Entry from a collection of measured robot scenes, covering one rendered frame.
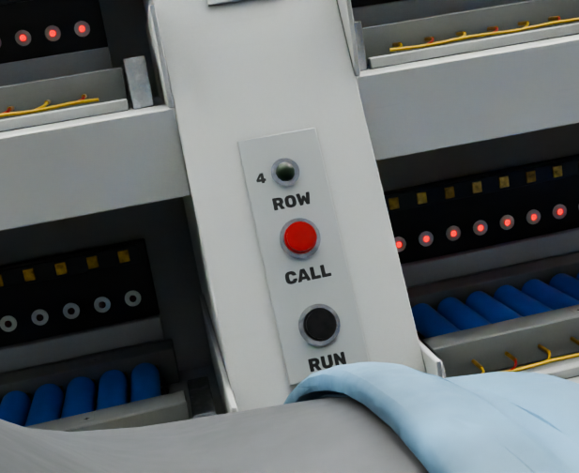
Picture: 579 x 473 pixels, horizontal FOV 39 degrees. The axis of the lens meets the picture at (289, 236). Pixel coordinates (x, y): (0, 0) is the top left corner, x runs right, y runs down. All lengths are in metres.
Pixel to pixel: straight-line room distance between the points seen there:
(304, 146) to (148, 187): 0.08
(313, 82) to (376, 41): 0.10
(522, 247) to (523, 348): 0.13
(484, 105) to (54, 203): 0.23
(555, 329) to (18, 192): 0.31
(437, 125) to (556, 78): 0.07
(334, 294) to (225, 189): 0.07
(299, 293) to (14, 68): 0.30
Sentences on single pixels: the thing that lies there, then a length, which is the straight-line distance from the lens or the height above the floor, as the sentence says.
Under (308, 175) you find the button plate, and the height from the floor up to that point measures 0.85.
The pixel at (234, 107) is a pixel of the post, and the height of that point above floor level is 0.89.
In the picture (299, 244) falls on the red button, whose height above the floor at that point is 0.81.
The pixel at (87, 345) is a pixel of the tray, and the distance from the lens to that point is 0.56.
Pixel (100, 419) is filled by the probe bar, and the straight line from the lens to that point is 0.46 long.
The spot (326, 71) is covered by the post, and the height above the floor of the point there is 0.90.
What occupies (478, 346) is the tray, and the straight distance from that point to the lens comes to 0.48.
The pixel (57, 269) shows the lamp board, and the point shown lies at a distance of 0.55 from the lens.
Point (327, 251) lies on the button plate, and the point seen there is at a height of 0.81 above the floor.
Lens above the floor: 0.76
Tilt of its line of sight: 9 degrees up
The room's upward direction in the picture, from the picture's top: 12 degrees counter-clockwise
